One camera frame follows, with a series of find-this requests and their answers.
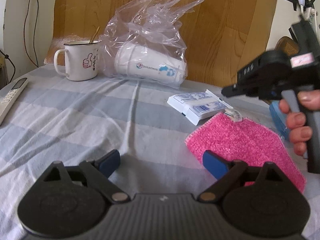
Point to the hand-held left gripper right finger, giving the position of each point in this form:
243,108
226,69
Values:
215,164

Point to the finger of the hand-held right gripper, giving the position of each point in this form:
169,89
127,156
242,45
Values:
235,90

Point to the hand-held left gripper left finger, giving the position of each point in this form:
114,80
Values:
110,163

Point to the pink fuzzy cleaning cloth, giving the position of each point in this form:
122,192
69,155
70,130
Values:
237,140

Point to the person's right hand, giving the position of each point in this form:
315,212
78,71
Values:
296,130

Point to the brown patterned object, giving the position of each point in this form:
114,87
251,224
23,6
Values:
286,46

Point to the white tissue packet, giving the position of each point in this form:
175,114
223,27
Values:
185,98

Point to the striped blue bed sheet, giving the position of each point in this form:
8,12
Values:
75,120

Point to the wooden headboard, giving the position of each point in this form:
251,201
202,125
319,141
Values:
225,30

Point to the stack of white paper cups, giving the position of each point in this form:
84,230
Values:
145,67

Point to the clear plastic bag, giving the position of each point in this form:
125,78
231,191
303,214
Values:
155,30

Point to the white enamel mug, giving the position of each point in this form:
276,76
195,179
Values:
77,67

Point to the white remote control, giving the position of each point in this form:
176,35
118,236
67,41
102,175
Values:
10,97

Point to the wooden stick in mug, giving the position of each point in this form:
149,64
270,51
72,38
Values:
94,35

